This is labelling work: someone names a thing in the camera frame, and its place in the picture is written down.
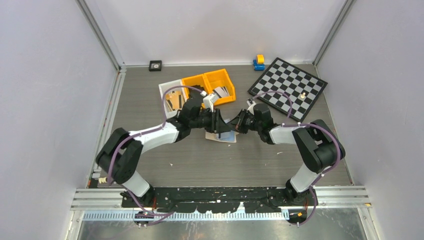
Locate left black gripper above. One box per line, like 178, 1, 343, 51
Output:
189, 107, 230, 134

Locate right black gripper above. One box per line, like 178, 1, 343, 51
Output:
227, 108, 262, 134

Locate beige leather card holder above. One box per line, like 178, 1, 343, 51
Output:
205, 130, 237, 143

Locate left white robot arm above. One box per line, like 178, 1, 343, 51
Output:
95, 98, 232, 207

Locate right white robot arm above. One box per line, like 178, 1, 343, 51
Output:
228, 103, 346, 205

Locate white striped card in bin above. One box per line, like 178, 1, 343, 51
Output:
212, 86, 230, 99

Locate black cards in orange bin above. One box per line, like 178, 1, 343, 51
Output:
189, 85, 205, 93

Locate gold cards in white bin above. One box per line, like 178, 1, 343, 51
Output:
165, 90, 186, 112

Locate right orange plastic bin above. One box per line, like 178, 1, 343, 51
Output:
203, 68, 236, 106

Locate orange plastic bin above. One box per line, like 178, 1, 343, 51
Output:
182, 73, 213, 101
203, 68, 236, 106

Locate middle orange plastic bin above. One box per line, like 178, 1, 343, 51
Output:
182, 73, 213, 101

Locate white plastic bin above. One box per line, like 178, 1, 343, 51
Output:
158, 79, 189, 119

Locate blue yellow toy car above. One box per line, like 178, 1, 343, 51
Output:
252, 54, 265, 71

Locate black white chessboard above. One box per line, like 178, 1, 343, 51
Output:
247, 57, 328, 122

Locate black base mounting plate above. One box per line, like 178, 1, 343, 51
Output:
121, 186, 315, 214

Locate small black square box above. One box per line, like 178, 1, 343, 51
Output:
148, 60, 163, 72

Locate small beige chess piece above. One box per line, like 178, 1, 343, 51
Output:
98, 177, 107, 184

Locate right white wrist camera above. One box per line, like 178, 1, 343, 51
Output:
247, 98, 257, 115

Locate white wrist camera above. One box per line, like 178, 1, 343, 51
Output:
247, 98, 257, 115
200, 91, 220, 112

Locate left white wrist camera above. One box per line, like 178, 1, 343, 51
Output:
200, 91, 220, 112

